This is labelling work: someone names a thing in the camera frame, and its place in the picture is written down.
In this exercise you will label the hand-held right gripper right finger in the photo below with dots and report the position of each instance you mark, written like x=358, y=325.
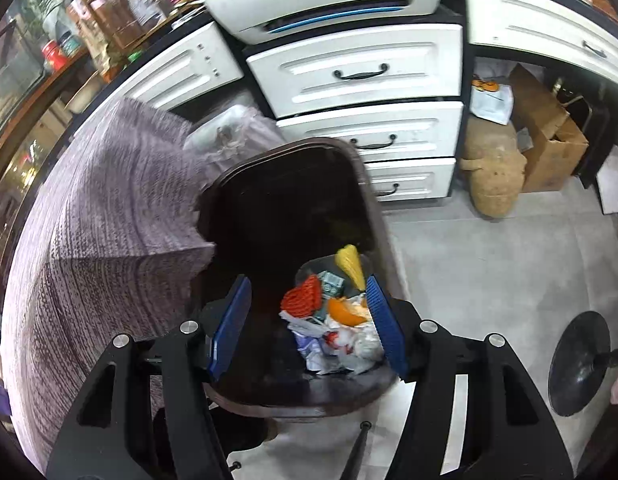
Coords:
x=386, y=330

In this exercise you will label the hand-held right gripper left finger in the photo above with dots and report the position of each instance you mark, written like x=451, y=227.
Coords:
x=231, y=330

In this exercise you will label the large white tissue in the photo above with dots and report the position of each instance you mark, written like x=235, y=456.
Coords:
x=364, y=347

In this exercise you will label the pale orange peel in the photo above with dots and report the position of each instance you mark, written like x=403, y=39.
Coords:
x=346, y=312

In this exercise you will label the red-print wrapper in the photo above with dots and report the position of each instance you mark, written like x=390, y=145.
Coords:
x=331, y=338

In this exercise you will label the small printed packet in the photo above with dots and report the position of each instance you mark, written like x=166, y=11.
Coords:
x=331, y=285

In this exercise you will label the yellow foam net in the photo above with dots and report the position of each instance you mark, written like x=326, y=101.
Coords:
x=351, y=265

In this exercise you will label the orange foam net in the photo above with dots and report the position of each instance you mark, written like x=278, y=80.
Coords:
x=301, y=297

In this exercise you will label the purple yogurt cup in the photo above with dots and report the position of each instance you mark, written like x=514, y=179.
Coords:
x=308, y=349

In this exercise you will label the dark brown trash bin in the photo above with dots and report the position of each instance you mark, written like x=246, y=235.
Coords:
x=279, y=200

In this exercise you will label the brown burlap sack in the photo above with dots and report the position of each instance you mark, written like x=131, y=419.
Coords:
x=494, y=170

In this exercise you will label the black stool base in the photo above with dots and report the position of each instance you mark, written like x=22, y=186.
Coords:
x=579, y=365

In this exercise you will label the clear plastic bag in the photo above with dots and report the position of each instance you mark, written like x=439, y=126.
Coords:
x=224, y=132

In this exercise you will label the white package orange sticker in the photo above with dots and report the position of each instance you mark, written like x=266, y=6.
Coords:
x=491, y=100

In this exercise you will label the cardboard box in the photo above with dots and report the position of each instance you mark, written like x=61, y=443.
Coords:
x=544, y=130

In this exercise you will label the cream bowl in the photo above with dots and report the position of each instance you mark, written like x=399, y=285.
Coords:
x=84, y=92

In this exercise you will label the wooden ledge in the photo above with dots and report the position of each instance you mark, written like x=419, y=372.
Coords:
x=19, y=125

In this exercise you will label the red canister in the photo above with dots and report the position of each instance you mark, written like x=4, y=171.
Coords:
x=55, y=56

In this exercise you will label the brown printed carton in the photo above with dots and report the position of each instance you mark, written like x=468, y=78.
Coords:
x=120, y=17

